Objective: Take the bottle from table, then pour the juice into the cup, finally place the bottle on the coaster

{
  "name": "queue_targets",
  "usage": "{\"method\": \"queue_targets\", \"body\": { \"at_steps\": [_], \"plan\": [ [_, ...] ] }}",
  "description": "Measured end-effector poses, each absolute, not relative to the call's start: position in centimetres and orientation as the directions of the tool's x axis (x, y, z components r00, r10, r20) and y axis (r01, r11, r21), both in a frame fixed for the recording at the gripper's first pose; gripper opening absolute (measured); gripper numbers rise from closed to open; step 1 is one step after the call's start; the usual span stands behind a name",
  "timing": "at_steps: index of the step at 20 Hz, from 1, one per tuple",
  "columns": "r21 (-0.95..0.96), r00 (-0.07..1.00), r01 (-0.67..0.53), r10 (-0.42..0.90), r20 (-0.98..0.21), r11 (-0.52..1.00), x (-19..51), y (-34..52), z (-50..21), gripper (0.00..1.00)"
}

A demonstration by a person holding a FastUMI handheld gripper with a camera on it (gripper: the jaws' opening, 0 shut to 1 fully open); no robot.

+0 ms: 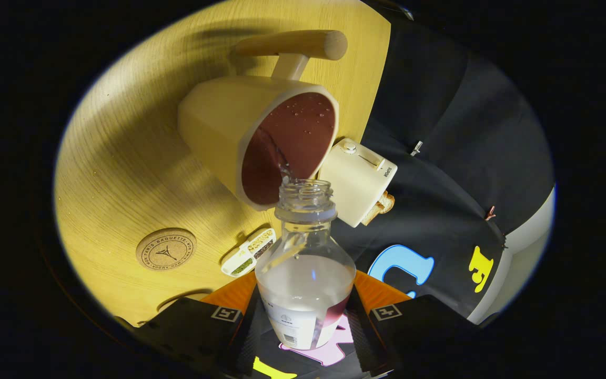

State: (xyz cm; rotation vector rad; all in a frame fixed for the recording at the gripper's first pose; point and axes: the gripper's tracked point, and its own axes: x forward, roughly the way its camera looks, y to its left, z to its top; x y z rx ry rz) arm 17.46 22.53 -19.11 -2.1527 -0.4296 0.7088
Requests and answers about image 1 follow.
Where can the copper clip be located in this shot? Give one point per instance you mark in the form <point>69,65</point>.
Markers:
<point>490,213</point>

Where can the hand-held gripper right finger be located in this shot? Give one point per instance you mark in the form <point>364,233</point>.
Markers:
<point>363,337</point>

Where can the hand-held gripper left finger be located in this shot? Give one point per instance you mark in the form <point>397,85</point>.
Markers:
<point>253,342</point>

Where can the white divided seed dish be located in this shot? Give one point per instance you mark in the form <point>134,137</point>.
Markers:
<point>248,253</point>

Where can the wooden table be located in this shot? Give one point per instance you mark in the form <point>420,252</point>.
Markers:
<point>124,158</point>

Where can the clear plastic juice bottle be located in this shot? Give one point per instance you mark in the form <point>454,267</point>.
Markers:
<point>305,287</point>

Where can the silver clip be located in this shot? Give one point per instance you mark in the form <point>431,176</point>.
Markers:
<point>416,148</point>

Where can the round cork coaster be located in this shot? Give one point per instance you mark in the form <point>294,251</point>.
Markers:
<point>166,250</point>

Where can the cream toaster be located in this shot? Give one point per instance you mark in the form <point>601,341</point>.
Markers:
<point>355,184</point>

